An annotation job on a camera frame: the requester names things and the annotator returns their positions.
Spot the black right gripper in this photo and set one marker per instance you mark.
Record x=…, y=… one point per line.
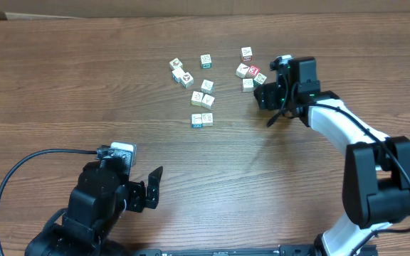
x=266, y=94

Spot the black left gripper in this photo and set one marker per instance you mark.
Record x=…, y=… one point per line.
x=138, y=199

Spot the plain wooden block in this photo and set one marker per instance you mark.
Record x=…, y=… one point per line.
x=207, y=119

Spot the wooden block blue side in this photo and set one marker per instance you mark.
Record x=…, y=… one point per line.
x=196, y=121

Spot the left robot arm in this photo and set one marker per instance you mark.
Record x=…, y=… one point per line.
x=103, y=193

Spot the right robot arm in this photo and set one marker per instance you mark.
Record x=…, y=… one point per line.
x=376, y=183

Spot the wooden block teal side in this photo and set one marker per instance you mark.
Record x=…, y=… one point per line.
x=259, y=79

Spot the wooden block pretzel picture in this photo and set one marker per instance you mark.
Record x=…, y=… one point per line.
x=247, y=85

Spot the red block upper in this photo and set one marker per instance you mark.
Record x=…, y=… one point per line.
x=252, y=72

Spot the wooden block brush picture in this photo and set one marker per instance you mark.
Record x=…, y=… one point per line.
x=242, y=70

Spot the wooden block red side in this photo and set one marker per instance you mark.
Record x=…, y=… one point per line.
x=246, y=54

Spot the wooden block ice cream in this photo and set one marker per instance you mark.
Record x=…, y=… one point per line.
x=208, y=101

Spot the wooden block fish picture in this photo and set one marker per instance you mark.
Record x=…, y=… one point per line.
x=207, y=87

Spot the wooden block yellow side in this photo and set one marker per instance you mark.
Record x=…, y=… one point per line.
x=196, y=98

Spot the wooden block green side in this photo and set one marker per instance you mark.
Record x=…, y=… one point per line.
x=206, y=61

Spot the wooden block round picture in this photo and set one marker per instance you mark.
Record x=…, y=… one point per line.
x=187, y=80

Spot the wooden block letter blue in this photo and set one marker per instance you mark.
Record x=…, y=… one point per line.
x=178, y=74

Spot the wooden block brown picture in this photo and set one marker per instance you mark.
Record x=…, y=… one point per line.
x=175, y=63

